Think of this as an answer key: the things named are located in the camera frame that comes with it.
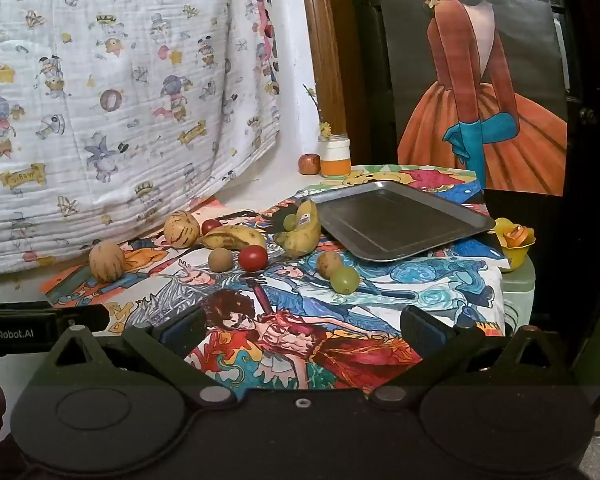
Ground brown wooden door frame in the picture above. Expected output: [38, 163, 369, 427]
[297, 0, 361, 168]

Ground wall poster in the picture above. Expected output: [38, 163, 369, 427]
[370, 0, 568, 197]

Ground brown spotted banana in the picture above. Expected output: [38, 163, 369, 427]
[201, 225, 267, 252]

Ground yellow flower-shaped bowl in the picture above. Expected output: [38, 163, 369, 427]
[492, 217, 537, 273]

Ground white cartoon printed blanket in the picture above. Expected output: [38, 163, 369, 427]
[0, 0, 282, 278]

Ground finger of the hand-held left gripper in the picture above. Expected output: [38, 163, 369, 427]
[55, 305, 110, 336]

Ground yellow-green pear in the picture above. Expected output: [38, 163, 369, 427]
[273, 199, 322, 258]

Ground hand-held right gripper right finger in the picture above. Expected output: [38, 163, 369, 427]
[368, 306, 561, 406]

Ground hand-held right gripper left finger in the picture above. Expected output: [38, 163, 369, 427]
[47, 306, 238, 407]

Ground brown round fruit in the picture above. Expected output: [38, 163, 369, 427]
[208, 248, 234, 272]
[316, 251, 344, 279]

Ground red tomato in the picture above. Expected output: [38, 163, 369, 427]
[238, 245, 269, 272]

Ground yellow cartoon animals drawing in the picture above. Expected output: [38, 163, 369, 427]
[292, 162, 483, 206]

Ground large green grape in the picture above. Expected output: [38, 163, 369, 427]
[330, 266, 360, 295]

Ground metal tray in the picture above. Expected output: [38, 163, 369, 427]
[312, 180, 496, 264]

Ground silver-haired warrior drawing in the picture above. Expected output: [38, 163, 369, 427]
[107, 230, 506, 341]

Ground striped yellow melon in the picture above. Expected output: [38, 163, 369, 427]
[163, 210, 201, 248]
[88, 241, 127, 283]

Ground pale green stool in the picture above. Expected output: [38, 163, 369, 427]
[500, 255, 537, 336]

